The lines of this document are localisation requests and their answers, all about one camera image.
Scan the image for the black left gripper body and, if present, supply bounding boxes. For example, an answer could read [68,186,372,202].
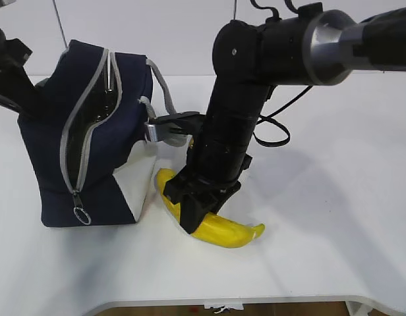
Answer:
[0,29,32,95]

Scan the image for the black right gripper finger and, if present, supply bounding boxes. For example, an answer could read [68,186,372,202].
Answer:
[212,187,240,215]
[180,192,218,234]

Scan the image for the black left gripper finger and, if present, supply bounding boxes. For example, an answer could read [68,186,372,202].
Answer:
[0,65,55,119]

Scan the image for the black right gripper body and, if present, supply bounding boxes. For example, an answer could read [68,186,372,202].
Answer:
[163,130,252,204]

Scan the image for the yellow banana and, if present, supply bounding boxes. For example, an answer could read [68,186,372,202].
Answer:
[155,169,265,248]

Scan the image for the navy blue lunch bag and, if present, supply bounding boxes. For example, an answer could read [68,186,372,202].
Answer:
[17,40,173,228]

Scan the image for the yellow pear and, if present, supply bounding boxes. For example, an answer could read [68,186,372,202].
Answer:
[188,137,194,149]

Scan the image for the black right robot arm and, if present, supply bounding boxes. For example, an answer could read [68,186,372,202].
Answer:
[163,3,406,233]

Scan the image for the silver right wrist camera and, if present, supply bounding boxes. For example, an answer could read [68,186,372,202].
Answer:
[145,111,205,147]

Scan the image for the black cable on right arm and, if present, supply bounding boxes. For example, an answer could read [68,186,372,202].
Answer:
[250,0,314,147]

